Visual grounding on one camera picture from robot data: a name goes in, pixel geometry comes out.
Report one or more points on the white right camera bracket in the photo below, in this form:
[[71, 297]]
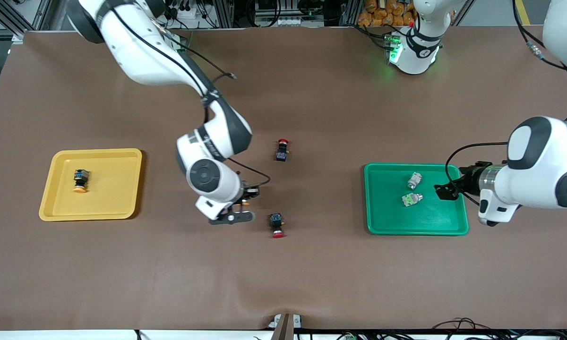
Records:
[[212, 208]]

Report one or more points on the red mushroom push button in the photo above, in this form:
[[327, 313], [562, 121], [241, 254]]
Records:
[[282, 151], [277, 224]]

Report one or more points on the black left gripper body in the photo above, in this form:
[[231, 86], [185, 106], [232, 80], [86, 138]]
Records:
[[470, 180]]

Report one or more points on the white power strip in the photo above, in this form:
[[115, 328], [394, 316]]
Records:
[[287, 21]]

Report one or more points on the orange packaged goods pile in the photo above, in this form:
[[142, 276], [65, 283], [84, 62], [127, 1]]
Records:
[[387, 13]]

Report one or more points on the yellow plastic tray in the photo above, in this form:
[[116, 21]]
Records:
[[111, 189]]

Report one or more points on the green push button white body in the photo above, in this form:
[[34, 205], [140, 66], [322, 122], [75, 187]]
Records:
[[411, 199], [414, 180]]

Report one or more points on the yellow mushroom push button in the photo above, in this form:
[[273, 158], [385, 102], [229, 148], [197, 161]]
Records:
[[80, 179], [246, 202]]

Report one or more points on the white left camera bracket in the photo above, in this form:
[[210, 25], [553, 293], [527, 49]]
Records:
[[496, 208]]

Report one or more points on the grey camera stand clamp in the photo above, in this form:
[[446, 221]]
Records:
[[286, 323]]

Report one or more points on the brown table mat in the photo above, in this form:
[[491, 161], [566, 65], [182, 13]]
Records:
[[283, 274]]

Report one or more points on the white camera bracket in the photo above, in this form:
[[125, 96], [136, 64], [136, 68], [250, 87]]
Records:
[[496, 208], [212, 208]]

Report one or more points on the aluminium frame profile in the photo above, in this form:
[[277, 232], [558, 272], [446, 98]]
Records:
[[9, 16]]

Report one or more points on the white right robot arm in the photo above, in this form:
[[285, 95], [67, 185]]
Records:
[[141, 52]]

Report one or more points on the green plastic tray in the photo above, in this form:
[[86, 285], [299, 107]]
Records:
[[387, 212]]

